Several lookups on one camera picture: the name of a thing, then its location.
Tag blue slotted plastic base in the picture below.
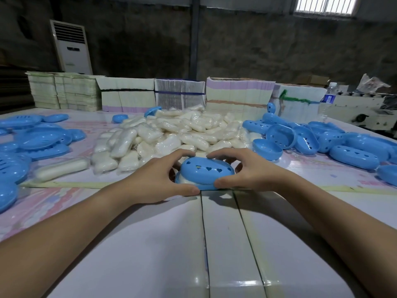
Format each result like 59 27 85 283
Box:
175 172 225 192

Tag pile of blue plastic lids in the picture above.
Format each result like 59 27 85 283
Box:
242 112 397 187

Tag pile of white soaps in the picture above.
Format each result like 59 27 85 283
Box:
32 104 264 183

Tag person's right forearm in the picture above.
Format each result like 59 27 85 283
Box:
279 178 397 298

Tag person's right hand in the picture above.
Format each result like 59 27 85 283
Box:
206 148 300 193

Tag stacks of brown cardboard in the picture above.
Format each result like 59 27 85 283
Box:
0 65 35 114

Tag barred window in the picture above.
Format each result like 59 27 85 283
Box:
293 0 362 17

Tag stack of greenish paper sheets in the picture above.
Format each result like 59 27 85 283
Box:
26 71 103 111

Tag clear water bottle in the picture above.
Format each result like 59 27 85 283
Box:
318 82 338 120

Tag dark metal pillar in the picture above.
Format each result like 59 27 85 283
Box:
189 0 201 80

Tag white plastic bag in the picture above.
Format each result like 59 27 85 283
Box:
356 73 391 95

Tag row of stacked flat cartons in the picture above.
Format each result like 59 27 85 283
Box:
96 76 156 113

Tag person's left hand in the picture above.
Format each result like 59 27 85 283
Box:
107 149 201 205

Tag brown cardboard box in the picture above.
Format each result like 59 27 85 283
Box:
297 74 330 87

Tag silver sheet bundle, blue band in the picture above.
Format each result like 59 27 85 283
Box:
154 79 206 111

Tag pile of blue slotted lids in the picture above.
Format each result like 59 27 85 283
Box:
0 113 87 214

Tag white workshop machine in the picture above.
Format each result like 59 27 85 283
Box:
325 91 397 134

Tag white standing air conditioner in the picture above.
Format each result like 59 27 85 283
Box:
49 19 93 75

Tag person's left forearm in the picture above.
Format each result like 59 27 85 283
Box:
0 189 131 298

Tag white sheet stack, green mark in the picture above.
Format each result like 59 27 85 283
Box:
271 84 328 121

